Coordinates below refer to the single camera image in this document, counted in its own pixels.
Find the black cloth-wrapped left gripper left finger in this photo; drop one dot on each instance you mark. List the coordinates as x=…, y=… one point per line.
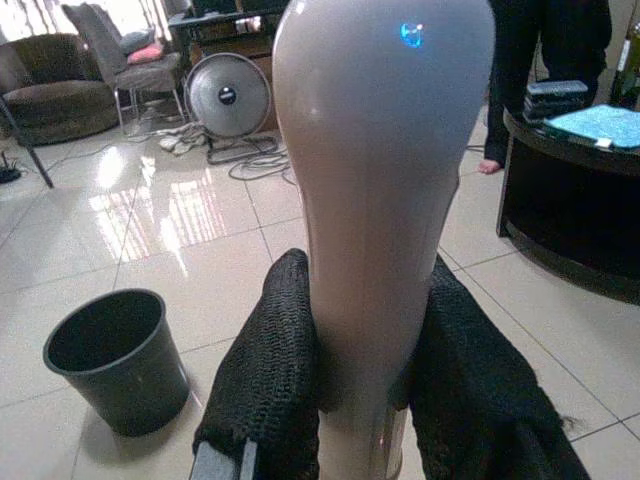
x=265, y=375

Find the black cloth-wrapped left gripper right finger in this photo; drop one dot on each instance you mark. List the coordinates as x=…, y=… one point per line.
x=480, y=400

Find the white cloth on floor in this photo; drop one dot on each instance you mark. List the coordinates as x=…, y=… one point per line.
x=180, y=140

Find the round grey floor fan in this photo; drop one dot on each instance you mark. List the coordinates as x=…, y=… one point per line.
x=227, y=95

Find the black plastic waste bin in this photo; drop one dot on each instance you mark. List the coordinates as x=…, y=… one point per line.
x=130, y=380

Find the round black table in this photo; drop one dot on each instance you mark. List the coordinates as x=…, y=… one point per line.
x=575, y=210

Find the turquoise towel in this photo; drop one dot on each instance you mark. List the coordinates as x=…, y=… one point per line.
x=600, y=125

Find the black stacked case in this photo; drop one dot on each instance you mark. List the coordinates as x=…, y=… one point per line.
x=555, y=100

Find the grey chair with metal legs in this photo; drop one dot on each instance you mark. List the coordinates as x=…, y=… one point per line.
x=145, y=75

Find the small black router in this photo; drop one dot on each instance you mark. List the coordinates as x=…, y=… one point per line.
x=9, y=174

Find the black tripod leg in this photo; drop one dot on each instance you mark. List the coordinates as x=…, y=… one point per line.
x=30, y=145

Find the pink pillow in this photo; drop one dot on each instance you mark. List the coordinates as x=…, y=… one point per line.
x=145, y=54

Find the brown round armchair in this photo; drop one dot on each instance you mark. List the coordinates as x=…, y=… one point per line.
x=55, y=95

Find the grey blue pillow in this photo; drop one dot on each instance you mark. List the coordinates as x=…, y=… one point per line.
x=136, y=41

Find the green glass bottle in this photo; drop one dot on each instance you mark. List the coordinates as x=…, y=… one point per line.
x=627, y=70

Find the person in black clothes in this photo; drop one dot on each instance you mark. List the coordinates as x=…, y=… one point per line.
x=550, y=45

